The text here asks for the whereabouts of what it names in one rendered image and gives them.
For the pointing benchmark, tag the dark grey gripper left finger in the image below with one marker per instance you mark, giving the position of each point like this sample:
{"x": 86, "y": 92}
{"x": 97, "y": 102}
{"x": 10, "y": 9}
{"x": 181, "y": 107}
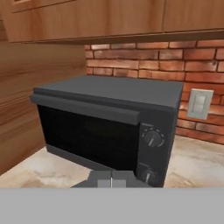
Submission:
{"x": 99, "y": 178}

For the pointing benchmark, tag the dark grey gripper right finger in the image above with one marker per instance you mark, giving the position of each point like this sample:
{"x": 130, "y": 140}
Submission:
{"x": 122, "y": 178}

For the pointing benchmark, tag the black glass toaster oven door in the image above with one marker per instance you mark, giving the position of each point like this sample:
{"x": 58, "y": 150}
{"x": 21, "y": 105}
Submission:
{"x": 87, "y": 137}

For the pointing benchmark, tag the dark grey temperature knob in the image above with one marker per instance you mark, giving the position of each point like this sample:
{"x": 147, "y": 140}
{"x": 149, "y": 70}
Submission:
{"x": 152, "y": 138}

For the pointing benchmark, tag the dark grey toaster oven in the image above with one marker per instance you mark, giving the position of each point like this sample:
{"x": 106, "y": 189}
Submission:
{"x": 122, "y": 93}

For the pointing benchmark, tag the dark grey timer knob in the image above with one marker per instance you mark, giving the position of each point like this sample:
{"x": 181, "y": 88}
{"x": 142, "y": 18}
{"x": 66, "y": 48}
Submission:
{"x": 148, "y": 175}

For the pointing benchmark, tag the wooden side panel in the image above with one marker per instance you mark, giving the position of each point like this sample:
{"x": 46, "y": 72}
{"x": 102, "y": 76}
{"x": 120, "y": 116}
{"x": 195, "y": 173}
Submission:
{"x": 32, "y": 102}

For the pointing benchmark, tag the white wall socket plate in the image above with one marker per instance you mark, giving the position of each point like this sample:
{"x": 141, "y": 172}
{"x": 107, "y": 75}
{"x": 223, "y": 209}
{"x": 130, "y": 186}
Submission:
{"x": 199, "y": 103}

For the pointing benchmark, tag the wooden wall cupboard door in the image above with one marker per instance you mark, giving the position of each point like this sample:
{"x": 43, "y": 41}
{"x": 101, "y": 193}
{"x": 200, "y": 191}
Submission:
{"x": 193, "y": 14}
{"x": 87, "y": 17}

